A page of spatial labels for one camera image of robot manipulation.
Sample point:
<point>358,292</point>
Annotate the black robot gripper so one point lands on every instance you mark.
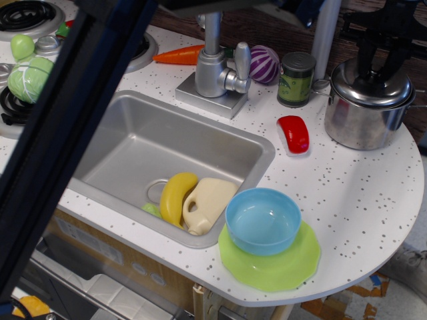
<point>392,25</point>

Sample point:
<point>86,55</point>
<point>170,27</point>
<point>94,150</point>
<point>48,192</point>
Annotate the steel pot lid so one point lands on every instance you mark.
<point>370,90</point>

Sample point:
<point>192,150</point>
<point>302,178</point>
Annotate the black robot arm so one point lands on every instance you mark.
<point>361,204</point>

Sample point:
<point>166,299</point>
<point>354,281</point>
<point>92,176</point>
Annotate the steel cooking pot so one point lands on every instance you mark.
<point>364,128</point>

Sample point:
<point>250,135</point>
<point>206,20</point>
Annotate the grey vertical pole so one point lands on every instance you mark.
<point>324,35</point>

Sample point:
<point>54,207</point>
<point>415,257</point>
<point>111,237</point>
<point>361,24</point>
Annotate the green toy can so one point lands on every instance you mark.
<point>296,79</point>

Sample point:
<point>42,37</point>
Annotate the purple striped toy onion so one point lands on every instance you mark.
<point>265,64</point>

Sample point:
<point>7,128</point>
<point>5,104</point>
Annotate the red toy sushi piece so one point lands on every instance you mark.
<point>293,135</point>

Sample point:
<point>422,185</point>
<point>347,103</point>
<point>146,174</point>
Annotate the silver toy faucet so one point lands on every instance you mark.
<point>214,86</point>

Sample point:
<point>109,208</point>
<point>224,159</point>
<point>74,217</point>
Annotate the orange toy carrot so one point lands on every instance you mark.
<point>183,56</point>

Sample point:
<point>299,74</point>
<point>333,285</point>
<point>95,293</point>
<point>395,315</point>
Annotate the blue plastic bowl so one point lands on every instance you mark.
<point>262,221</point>

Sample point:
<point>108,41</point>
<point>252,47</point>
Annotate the beige toy jug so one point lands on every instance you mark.
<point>205,204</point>

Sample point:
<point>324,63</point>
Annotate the back right stove burner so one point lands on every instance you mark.
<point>144,54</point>

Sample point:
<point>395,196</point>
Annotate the stove burner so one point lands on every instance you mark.
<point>144,54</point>
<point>14,114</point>
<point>32,18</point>

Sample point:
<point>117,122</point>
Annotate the green plastic plate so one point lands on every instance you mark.
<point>285,271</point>

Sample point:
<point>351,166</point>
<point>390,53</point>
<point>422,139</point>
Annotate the yellow toy banana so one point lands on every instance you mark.
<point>174,194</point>

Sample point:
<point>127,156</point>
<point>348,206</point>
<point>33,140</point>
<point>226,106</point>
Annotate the silver toy sink basin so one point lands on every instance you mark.
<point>141,142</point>

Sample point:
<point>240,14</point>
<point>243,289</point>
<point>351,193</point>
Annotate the small green toy vegetable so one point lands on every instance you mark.
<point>152,209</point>

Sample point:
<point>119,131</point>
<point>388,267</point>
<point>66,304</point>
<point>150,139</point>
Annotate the red toy pepper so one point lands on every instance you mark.
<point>64,29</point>

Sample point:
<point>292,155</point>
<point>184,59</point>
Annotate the silver stove knob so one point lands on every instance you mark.
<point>48,45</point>

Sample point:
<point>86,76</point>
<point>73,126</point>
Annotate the toy oven door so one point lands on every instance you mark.
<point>78,286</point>

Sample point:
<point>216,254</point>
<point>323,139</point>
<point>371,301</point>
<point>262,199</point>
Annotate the back left stove burner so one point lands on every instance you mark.
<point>32,18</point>

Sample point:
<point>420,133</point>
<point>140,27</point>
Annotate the green toy cabbage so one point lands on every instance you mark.
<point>28,78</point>

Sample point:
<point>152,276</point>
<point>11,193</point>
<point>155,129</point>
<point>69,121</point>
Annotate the light green toy fruit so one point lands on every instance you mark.
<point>22,47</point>

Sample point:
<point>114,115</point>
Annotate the front left stove burner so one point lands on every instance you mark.
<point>14,114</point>

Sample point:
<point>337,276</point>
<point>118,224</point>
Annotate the yellow object on floor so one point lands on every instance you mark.
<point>30,305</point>

